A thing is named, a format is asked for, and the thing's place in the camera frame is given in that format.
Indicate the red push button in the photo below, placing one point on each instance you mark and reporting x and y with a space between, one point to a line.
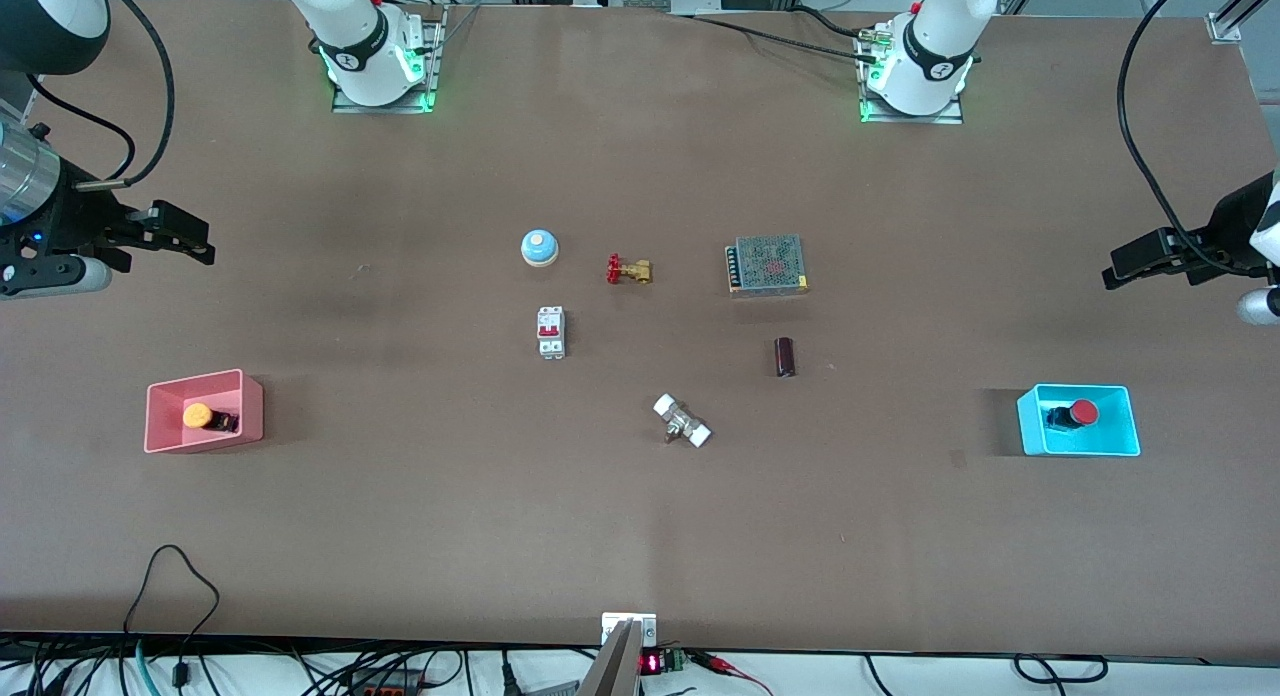
1078 413

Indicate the red alligator clip lead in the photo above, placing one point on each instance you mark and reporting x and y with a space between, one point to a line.
730 666

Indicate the metal mesh power supply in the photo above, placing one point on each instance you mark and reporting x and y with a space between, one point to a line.
768 265

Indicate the yellow push button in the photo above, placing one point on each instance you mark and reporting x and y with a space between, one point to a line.
200 416

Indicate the aluminium corner bracket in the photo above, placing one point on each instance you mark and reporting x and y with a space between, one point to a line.
1225 28

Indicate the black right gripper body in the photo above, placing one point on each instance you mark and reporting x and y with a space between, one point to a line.
68 216

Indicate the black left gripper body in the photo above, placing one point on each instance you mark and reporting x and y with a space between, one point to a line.
1232 226

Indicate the white plastic pipe valve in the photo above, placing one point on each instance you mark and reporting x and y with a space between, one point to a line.
682 421

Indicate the pink plastic bin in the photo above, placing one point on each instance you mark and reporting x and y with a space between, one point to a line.
165 416

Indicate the red digit display module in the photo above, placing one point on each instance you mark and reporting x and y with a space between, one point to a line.
660 662

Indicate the cyan plastic bin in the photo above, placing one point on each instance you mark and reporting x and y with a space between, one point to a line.
1120 426

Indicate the blue round call bell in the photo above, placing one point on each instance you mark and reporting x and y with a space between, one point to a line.
539 247

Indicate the dark red cylindrical capacitor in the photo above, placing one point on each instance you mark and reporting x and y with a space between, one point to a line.
785 357

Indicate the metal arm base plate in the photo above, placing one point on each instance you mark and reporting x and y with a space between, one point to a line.
430 86
955 116

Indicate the white red circuit breaker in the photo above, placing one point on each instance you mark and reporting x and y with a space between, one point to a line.
551 332

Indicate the white metal edge bracket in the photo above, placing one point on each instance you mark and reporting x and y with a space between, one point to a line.
628 623

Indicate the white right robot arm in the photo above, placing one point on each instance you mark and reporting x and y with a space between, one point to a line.
355 36

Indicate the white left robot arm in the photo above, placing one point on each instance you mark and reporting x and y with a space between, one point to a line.
935 46

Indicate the grey aluminium bar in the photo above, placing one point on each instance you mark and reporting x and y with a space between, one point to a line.
612 666

